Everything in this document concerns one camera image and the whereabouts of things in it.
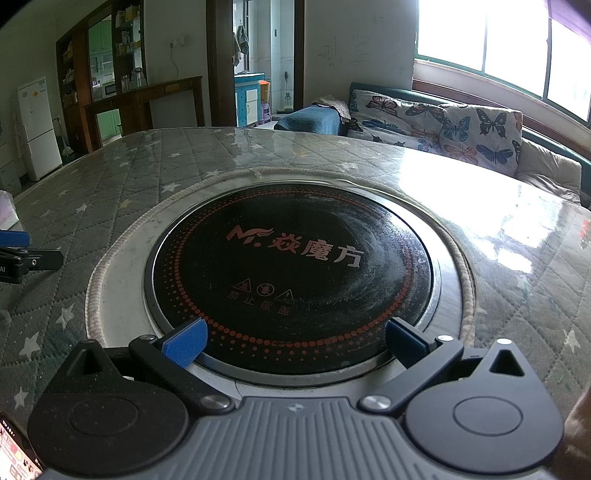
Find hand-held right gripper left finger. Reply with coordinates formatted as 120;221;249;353
58;318;234;411

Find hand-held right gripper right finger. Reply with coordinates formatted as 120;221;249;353
359;318;539;414

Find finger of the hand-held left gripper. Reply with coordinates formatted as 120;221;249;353
0;231;63;284

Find white pink tissue packet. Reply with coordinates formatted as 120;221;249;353
0;190;21;232

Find white refrigerator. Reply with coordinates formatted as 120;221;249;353
17;76;63;182

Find round black induction cooktop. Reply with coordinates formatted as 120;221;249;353
144;185;441;384

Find dark wooden shelf unit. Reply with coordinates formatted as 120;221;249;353
56;0;148;158

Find dark wooden counter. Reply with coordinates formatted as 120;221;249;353
83;76;205;153

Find smartphone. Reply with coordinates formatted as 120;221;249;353
0;413;44;480

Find butterfly print cushion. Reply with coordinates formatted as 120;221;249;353
348;89;446;148
438;104;523;178

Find grey pillow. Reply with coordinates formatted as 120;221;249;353
515;138;583;206

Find blue quilted cloth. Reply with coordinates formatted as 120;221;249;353
274;105;342;137

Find blue white cabinet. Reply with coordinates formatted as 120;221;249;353
235;73;266;127

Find teal sofa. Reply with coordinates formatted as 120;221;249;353
349;82;591;208

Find beige towel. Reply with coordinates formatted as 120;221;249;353
313;95;352;123

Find stacked plastic stools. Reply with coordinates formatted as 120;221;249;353
256;79;273;123

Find mop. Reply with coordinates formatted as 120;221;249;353
277;71;294;115

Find hanging grey cloth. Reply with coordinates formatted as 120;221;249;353
233;23;250;68

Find green framed window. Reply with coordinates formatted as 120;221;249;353
414;0;591;123

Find dark wooden door frame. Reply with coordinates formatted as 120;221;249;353
205;0;305;129

